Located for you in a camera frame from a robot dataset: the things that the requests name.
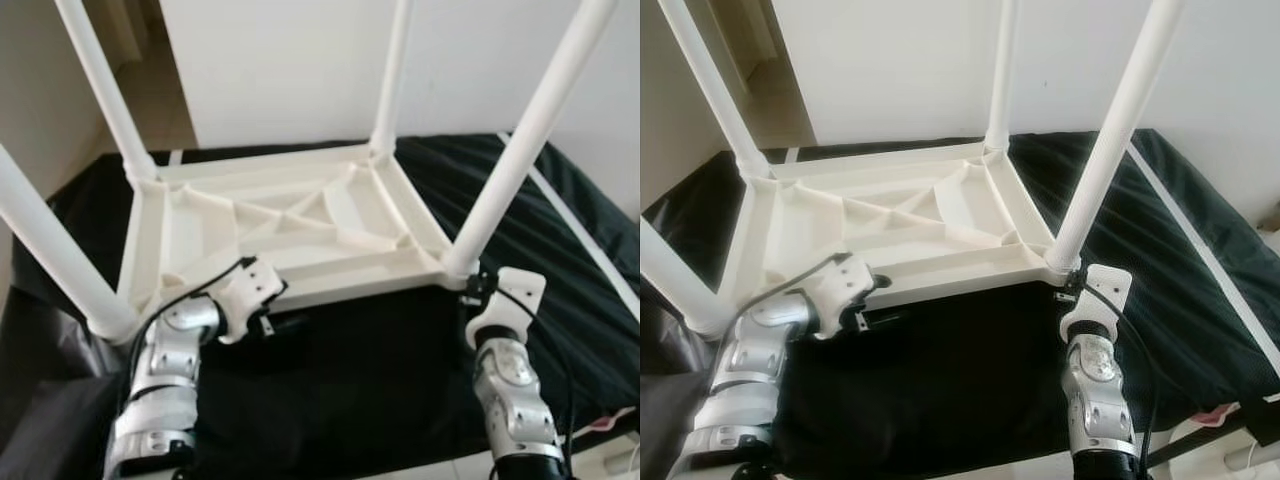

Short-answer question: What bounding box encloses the black cloth cover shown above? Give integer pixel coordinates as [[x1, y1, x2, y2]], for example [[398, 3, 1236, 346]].
[[640, 128, 1280, 480], [0, 132, 641, 480]]

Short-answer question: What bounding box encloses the black stand bar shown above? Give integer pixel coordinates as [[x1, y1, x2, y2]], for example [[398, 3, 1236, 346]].
[[1150, 400, 1280, 466]]

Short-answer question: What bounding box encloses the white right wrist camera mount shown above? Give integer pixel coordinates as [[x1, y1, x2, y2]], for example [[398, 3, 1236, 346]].
[[1060, 263, 1133, 341], [465, 267, 547, 349]]

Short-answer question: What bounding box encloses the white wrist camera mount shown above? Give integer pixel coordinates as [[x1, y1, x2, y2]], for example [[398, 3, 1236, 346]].
[[465, 267, 547, 349], [1060, 263, 1133, 341], [210, 257, 288, 344], [815, 253, 886, 341]]

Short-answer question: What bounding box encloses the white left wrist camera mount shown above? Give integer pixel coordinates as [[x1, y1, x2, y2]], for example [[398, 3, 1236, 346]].
[[815, 253, 886, 341], [210, 257, 288, 344]]

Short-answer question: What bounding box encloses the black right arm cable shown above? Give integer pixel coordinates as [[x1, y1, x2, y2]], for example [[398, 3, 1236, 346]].
[[495, 285, 579, 471], [1085, 283, 1161, 471]]

